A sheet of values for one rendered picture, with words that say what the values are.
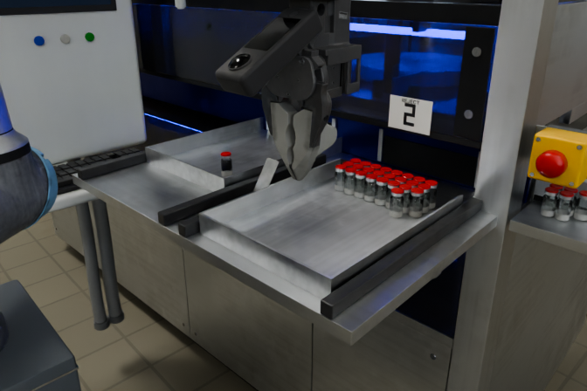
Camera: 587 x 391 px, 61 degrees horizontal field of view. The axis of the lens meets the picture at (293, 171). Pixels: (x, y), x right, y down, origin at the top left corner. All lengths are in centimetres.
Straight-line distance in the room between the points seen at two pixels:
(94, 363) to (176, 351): 28
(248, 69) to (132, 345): 164
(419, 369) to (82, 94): 103
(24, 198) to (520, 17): 75
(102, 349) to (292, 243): 137
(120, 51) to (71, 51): 13
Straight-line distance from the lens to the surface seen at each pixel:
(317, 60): 52
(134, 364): 193
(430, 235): 76
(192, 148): 117
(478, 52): 85
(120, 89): 144
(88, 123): 142
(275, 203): 87
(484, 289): 97
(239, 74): 47
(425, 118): 91
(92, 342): 207
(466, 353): 106
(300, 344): 137
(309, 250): 73
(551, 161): 80
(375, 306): 63
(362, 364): 125
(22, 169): 79
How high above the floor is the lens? 125
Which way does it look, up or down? 21 degrees down
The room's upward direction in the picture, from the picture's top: straight up
